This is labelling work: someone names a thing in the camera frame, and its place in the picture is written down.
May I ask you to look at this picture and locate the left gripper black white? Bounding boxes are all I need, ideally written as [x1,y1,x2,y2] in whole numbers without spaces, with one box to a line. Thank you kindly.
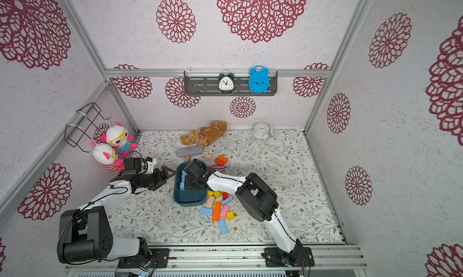
[137,165,177,192]

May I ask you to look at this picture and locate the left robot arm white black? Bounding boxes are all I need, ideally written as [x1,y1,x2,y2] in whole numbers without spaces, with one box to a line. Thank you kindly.
[57,157,176,268]

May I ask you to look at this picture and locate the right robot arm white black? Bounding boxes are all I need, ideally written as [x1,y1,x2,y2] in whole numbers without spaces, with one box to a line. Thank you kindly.
[183,159,303,263]

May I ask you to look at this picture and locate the red rectangular block by orange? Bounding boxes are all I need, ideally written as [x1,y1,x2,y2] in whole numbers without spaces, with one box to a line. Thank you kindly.
[215,158,225,166]

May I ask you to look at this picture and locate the grey fabric glasses case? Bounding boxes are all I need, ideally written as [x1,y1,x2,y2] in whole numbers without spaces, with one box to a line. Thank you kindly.
[176,145,203,158]

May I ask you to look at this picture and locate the dark teal plastic bin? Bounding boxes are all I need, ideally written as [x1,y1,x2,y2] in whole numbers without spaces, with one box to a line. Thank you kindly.
[173,162,207,207]

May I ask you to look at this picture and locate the long natural wooden block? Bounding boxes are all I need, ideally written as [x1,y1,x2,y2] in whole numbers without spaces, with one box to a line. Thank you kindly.
[206,196,215,209]

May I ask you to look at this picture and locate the brown teddy bear plush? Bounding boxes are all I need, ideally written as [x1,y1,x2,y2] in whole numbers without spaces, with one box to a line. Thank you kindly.
[180,120,227,148]

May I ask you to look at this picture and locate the long orange block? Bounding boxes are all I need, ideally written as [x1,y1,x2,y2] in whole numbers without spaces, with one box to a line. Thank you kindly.
[212,202,222,222]

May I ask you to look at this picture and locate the light blue block left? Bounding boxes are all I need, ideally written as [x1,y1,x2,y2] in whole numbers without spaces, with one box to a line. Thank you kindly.
[200,208,213,216]

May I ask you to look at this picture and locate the light blue narrow block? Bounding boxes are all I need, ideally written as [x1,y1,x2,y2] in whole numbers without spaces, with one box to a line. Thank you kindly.
[221,196,233,205]

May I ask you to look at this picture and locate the pink block lower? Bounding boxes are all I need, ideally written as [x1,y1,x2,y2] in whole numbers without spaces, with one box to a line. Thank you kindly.
[219,205,230,219]

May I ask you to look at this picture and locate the yellow cube far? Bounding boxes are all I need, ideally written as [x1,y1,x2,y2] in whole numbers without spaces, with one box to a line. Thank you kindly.
[226,211,235,221]

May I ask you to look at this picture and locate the light blue block far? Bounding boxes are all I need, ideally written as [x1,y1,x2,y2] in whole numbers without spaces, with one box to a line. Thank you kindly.
[218,220,229,235]

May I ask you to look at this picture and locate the white owl plush yellow glasses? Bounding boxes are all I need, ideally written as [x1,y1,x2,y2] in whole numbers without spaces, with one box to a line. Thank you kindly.
[100,123,138,158]

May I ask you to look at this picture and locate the white plush striped legs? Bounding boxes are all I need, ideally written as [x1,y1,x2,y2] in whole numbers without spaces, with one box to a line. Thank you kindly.
[92,141,128,173]

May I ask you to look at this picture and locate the white alarm clock on table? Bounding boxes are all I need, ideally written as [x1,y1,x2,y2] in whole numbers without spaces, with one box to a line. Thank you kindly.
[252,123,274,140]

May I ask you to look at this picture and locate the dark green alarm clock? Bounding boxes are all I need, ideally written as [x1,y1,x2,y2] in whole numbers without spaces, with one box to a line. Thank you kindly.
[218,73,235,94]

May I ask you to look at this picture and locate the blue alarm clock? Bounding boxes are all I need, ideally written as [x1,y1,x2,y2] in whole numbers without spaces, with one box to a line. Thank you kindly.
[248,66,270,94]

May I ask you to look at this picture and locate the black wire wall basket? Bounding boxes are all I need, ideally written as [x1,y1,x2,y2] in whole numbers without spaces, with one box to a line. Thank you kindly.
[63,102,110,153]

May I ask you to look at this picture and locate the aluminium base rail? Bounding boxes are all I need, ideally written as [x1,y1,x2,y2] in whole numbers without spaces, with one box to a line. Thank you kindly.
[64,244,368,272]

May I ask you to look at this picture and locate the grey wall shelf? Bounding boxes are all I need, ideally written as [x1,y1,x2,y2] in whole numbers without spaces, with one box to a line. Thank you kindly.
[183,70,278,97]

